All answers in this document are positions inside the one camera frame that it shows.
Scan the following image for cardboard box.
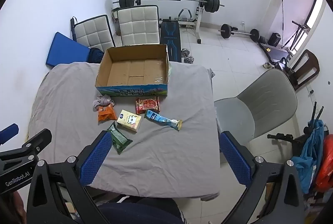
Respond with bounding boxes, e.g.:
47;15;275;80
94;44;170;98

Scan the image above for blue foam mat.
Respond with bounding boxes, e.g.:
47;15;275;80
45;32;90;68

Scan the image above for orange bag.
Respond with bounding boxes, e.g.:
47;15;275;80
313;134;333;192

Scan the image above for cream tissue pack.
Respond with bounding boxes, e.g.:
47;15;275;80
116;109;142;133

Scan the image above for black speaker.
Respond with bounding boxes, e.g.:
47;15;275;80
268;32;281;46

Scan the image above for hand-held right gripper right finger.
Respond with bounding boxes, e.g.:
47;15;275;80
219;131;306;224

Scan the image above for red snack packet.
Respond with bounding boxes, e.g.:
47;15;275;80
135;96;160;115

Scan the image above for thin black pole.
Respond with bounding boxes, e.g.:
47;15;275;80
280;0;285;48

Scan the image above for black sticks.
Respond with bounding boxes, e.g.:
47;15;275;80
309;101;325;136

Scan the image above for short barbell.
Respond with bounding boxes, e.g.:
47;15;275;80
218;23;261;41

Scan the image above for black blue weight bench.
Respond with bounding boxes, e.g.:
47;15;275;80
159;20;182;62

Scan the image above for dark wooden chair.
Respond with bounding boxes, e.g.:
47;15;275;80
289;49;320;92

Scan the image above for long blue packet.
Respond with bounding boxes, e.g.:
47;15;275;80
144;109;183;131

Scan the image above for green snack packet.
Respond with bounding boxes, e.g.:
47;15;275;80
107;121;133;155

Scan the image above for white bench press rack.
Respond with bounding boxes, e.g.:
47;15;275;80
134;0;210;44

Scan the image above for black blue rod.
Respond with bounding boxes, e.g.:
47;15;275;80
70;17;78;41

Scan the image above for dark blue bag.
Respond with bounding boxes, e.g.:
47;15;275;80
87;48;106;63

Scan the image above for black treadmill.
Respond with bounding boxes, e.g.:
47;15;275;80
257;42;294;63

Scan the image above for white padded chair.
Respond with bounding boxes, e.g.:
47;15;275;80
74;15;116;49
117;5;160;46

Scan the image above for grey table cloth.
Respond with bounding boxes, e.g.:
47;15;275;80
31;61;220;201

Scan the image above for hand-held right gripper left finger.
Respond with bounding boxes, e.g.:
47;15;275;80
26;132;112;224

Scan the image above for person's dark blue trousers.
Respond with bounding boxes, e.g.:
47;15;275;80
97;197;184;224

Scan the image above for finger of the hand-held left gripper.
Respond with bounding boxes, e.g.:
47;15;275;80
0;123;19;146
0;129;52;162

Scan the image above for orange snack packet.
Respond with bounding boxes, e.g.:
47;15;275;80
97;106;117;124

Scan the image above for grey office chair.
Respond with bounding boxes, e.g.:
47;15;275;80
214;68;298;148

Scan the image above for black tripod stand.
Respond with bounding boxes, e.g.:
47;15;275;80
282;20;310;49

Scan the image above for black metal stand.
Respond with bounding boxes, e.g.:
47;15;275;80
267;132;309;158

